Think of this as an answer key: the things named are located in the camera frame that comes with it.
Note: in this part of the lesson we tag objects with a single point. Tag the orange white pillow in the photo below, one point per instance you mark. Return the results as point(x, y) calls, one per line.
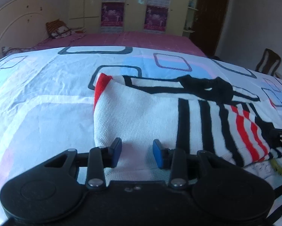
point(58, 29)

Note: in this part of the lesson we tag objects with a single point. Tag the cream corner shelf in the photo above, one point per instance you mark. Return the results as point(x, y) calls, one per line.
point(190, 18)

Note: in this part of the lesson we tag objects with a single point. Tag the white patterned bed sheet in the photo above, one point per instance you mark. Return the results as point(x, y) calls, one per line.
point(47, 131)

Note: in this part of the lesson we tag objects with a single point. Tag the cream wardrobe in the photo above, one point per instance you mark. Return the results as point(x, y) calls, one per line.
point(87, 14)

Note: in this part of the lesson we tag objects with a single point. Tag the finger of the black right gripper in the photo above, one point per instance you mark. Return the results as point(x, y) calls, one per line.
point(275, 137)

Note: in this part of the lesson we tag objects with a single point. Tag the patterned small pillow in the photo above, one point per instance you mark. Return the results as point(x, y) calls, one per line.
point(6, 51)

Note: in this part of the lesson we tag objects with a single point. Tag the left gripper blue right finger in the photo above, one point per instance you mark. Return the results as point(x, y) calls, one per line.
point(174, 161)

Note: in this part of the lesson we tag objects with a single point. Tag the lower right purple poster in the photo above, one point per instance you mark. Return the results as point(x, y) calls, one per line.
point(156, 18)

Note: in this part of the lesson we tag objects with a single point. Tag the cream curved headboard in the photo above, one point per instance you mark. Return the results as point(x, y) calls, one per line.
point(22, 23)

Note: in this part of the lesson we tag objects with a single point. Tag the dark wooden door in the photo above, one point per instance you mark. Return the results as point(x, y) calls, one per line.
point(208, 24)

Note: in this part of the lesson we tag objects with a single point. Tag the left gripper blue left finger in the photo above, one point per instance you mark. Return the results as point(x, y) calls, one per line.
point(100, 158)

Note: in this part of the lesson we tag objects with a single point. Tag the lower left purple poster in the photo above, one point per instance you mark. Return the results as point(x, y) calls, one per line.
point(112, 14)

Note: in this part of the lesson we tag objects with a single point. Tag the striped red black white sweater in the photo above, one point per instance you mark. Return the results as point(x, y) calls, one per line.
point(188, 113)

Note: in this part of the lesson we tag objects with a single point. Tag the dark wooden chair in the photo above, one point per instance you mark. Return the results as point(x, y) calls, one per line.
point(269, 63)

